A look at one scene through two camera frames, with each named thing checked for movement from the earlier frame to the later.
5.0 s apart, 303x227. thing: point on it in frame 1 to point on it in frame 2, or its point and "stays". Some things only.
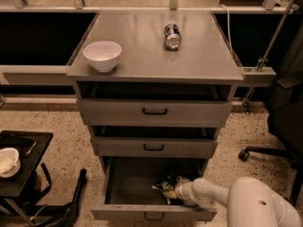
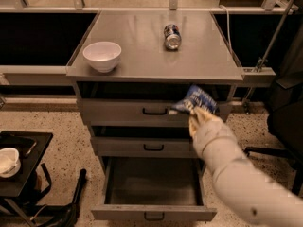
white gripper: x=182 y=189 to x=212 y=132
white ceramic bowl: x=102 y=54 stays
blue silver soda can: x=172 y=36 stays
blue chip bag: x=167 y=184 to x=195 y=97
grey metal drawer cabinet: x=156 y=104 stays
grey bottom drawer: x=129 y=194 stays
